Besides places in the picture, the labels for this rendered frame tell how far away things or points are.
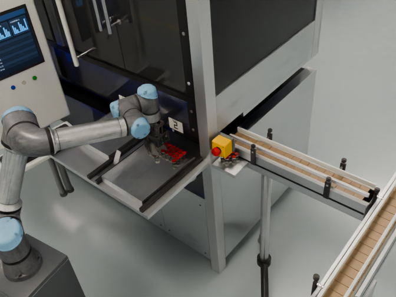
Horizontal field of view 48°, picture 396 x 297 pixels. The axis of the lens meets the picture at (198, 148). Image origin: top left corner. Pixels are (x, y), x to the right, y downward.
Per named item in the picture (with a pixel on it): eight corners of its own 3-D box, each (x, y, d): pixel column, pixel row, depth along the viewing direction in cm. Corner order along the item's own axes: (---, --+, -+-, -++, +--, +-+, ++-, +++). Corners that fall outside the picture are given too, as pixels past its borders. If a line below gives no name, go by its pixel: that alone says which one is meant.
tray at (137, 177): (155, 142, 218) (154, 136, 215) (195, 162, 204) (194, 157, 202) (102, 181, 199) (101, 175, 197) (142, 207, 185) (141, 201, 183)
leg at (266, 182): (261, 254, 258) (264, 156, 209) (274, 262, 254) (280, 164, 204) (253, 265, 253) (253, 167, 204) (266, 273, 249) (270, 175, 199)
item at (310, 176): (223, 158, 210) (221, 132, 200) (241, 141, 219) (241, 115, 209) (361, 224, 174) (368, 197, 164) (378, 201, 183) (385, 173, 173)
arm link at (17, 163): (-13, 242, 171) (9, 121, 147) (-17, 217, 182) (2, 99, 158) (20, 240, 178) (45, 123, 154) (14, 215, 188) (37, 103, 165)
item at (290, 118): (112, 91, 423) (90, 1, 366) (304, 177, 315) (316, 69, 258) (22, 146, 367) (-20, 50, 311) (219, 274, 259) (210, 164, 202)
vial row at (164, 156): (154, 149, 213) (152, 142, 210) (181, 164, 203) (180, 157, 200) (151, 152, 211) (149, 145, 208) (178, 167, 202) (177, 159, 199)
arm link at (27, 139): (9, 144, 140) (152, 116, 160) (4, 126, 148) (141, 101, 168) (15, 172, 147) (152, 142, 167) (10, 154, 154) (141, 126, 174)
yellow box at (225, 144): (221, 144, 200) (221, 132, 195) (234, 150, 196) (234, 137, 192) (211, 153, 196) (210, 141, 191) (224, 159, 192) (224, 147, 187)
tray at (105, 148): (124, 108, 242) (123, 104, 240) (158, 125, 228) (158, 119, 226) (75, 141, 223) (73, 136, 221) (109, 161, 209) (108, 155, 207)
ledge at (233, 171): (230, 151, 211) (230, 148, 210) (252, 161, 204) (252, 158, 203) (211, 167, 203) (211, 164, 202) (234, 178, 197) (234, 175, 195)
